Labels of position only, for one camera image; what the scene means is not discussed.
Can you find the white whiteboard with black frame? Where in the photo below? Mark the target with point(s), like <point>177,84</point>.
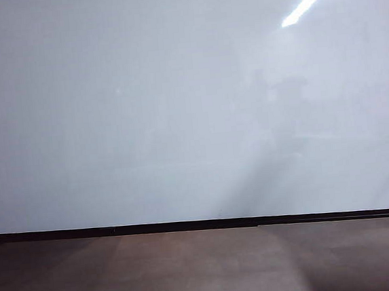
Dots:
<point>164,107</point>

